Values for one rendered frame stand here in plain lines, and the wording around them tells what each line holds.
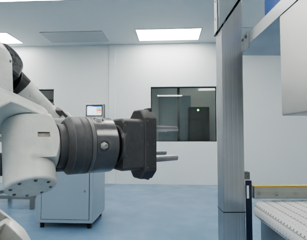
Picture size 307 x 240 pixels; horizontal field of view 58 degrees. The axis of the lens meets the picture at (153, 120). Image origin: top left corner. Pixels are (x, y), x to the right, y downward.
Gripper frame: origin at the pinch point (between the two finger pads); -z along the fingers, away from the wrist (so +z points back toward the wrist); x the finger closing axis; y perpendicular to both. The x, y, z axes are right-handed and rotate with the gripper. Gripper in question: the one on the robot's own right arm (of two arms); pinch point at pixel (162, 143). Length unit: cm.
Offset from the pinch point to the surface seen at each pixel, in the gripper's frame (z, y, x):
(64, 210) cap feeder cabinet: -55, -262, 79
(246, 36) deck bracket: -29.7, -4.2, -27.2
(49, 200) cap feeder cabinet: -42, -271, 69
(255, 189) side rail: -33.3, -5.0, 13.0
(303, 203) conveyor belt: -41.1, 3.4, 15.7
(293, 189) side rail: -42.0, 0.4, 12.9
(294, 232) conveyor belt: -22.5, 11.8, 17.0
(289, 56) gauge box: -19.3, 13.5, -16.1
